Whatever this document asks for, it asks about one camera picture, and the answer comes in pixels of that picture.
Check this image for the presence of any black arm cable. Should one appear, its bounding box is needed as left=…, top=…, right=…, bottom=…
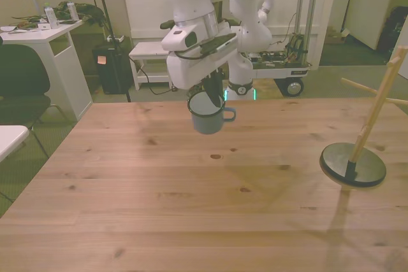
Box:
left=173, top=48, right=205, bottom=62

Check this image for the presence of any clear bottle green cap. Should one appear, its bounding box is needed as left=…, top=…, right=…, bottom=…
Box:
left=66, top=0, right=79, bottom=22
left=43, top=2, right=60, bottom=29

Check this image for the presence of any white wheeled robot cart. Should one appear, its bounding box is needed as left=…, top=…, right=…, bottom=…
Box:
left=244, top=31, right=312, bottom=98

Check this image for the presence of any white wooden stool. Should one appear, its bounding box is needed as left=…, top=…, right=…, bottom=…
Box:
left=128, top=41, right=175, bottom=92

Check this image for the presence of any camouflage cloth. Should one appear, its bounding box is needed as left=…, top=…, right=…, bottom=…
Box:
left=52, top=1, right=105, bottom=27

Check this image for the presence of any black power cable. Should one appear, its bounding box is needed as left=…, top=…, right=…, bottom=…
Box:
left=128, top=56, right=175, bottom=96

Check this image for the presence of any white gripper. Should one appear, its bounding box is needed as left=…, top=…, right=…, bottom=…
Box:
left=166, top=34, right=239, bottom=108

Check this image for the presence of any blue enamel mug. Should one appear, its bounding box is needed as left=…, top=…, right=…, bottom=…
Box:
left=186, top=90, right=238, bottom=136

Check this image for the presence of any white folding table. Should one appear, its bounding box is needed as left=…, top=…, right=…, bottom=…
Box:
left=0, top=124, right=31, bottom=162

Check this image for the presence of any black plastic chair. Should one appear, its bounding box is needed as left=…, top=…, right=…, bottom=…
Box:
left=0, top=38, right=69, bottom=159

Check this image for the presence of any white desk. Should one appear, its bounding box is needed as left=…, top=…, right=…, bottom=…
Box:
left=0, top=19, right=94, bottom=122

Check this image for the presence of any white board panel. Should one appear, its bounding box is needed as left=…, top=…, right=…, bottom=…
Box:
left=333, top=0, right=390, bottom=50

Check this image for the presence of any black tripod stand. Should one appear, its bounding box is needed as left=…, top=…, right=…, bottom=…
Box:
left=78, top=0, right=132, bottom=103

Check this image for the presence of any black mesh office chair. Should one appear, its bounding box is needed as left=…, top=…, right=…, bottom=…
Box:
left=159, top=0, right=240, bottom=31

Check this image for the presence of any wooden mug tree stand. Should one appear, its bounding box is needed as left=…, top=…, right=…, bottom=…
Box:
left=319, top=45, right=408, bottom=188

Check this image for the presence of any black backpack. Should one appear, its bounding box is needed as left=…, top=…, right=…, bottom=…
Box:
left=377, top=5, right=408, bottom=55

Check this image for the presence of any cardboard box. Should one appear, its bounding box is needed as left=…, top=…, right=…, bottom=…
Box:
left=326, top=25, right=352, bottom=44

